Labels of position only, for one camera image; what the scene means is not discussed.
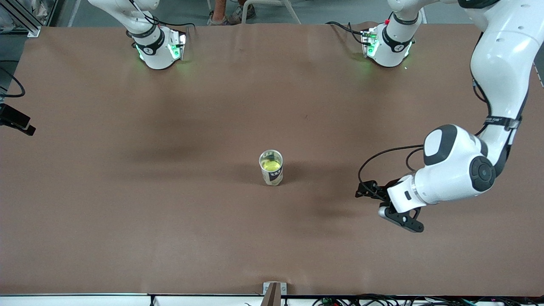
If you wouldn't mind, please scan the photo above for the metal camera post bracket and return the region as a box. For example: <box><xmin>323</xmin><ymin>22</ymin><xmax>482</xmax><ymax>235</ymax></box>
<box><xmin>260</xmin><ymin>281</ymin><xmax>288</xmax><ymax>306</ymax></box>

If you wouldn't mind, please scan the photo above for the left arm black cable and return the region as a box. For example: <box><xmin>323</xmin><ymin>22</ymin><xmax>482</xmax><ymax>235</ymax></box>
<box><xmin>358</xmin><ymin>76</ymin><xmax>521</xmax><ymax>187</ymax></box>

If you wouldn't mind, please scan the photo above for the person bare leg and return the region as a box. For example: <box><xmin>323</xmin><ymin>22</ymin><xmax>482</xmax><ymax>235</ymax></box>
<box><xmin>207</xmin><ymin>0</ymin><xmax>232</xmax><ymax>26</ymax></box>

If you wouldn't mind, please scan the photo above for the clear tennis ball can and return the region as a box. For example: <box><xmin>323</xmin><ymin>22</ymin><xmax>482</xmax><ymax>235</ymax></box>
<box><xmin>258</xmin><ymin>149</ymin><xmax>284</xmax><ymax>187</ymax></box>

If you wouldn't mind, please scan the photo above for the beige chair frame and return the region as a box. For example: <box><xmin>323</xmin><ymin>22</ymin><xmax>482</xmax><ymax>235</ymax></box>
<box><xmin>241</xmin><ymin>0</ymin><xmax>302</xmax><ymax>25</ymax></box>

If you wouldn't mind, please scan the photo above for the brown table cover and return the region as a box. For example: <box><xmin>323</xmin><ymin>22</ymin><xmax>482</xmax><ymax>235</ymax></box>
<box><xmin>0</xmin><ymin>22</ymin><xmax>544</xmax><ymax>297</ymax></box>

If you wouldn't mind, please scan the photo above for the black cable tangle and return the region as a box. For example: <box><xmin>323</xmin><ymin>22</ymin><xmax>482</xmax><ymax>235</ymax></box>
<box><xmin>312</xmin><ymin>293</ymin><xmax>544</xmax><ymax>306</ymax></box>

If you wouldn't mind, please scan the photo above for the aluminium profile frame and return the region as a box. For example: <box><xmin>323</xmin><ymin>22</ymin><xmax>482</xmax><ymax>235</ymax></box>
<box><xmin>0</xmin><ymin>0</ymin><xmax>64</xmax><ymax>39</ymax></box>

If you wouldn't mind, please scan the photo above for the black base cable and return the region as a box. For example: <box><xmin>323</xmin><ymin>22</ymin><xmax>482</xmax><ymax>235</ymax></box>
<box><xmin>326</xmin><ymin>20</ymin><xmax>367</xmax><ymax>45</ymax></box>
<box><xmin>144</xmin><ymin>13</ymin><xmax>196</xmax><ymax>31</ymax></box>

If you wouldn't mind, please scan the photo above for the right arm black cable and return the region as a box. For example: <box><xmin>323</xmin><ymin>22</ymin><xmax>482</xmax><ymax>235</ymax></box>
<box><xmin>0</xmin><ymin>66</ymin><xmax>26</xmax><ymax>98</ymax></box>

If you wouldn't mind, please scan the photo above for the grey shoe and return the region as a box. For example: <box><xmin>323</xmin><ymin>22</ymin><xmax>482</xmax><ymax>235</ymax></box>
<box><xmin>226</xmin><ymin>3</ymin><xmax>257</xmax><ymax>25</ymax></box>

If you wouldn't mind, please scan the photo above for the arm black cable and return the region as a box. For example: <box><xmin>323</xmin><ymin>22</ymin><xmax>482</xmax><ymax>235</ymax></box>
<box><xmin>0</xmin><ymin>66</ymin><xmax>26</xmax><ymax>98</ymax></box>
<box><xmin>358</xmin><ymin>76</ymin><xmax>521</xmax><ymax>187</ymax></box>

